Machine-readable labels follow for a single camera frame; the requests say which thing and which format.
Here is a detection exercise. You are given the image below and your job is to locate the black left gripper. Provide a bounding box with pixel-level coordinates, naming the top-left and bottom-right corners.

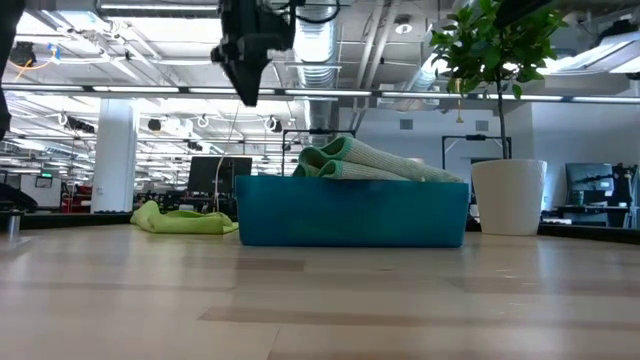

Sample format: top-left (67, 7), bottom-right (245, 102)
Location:
top-left (210, 0), bottom-right (298, 108)

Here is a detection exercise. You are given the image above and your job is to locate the pale green teal-edged towel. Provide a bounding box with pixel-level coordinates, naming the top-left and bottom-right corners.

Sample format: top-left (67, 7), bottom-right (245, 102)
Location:
top-left (292, 134), bottom-right (464, 184)

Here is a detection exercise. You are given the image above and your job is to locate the lime green microfiber towel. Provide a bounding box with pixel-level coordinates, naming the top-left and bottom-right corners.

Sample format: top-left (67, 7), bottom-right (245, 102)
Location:
top-left (129, 200), bottom-right (241, 236)

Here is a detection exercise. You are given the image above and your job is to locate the black computer monitor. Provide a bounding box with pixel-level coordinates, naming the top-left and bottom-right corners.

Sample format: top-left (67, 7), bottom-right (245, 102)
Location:
top-left (187, 155), bottom-right (254, 196)

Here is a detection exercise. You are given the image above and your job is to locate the white square column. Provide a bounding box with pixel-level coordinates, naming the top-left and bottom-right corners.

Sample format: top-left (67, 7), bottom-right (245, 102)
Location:
top-left (91, 97), bottom-right (140, 215)

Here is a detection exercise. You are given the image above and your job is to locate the teal plastic bin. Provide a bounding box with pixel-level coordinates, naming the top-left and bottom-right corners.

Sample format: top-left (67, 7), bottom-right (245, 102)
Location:
top-left (234, 174), bottom-right (471, 249)

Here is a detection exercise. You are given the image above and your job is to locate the black chair back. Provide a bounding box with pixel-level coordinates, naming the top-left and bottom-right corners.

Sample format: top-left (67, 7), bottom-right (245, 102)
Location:
top-left (0, 181), bottom-right (39, 214)

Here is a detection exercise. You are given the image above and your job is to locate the green plant in white pot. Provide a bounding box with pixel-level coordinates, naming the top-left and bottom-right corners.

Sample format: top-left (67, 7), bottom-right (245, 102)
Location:
top-left (429, 0), bottom-right (569, 237)

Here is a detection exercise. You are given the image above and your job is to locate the grey-screen computer monitor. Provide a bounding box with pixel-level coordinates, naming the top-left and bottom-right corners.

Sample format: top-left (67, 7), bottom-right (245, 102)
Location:
top-left (565, 162), bottom-right (616, 193)

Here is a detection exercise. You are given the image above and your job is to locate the dark office desk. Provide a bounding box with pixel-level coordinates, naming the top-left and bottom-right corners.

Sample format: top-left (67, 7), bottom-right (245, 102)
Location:
top-left (541, 204), bottom-right (632, 227)

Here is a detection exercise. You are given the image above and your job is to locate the silver ventilation duct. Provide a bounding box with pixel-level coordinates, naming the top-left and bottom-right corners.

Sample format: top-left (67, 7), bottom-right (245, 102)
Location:
top-left (283, 3), bottom-right (347, 132)

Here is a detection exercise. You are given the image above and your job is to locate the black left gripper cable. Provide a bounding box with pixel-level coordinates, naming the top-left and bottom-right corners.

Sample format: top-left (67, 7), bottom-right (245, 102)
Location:
top-left (293, 0), bottom-right (342, 25)

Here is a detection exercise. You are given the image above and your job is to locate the silver metal post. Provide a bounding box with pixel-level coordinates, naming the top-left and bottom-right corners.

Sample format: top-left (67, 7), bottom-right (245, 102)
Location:
top-left (6, 209), bottom-right (23, 240)

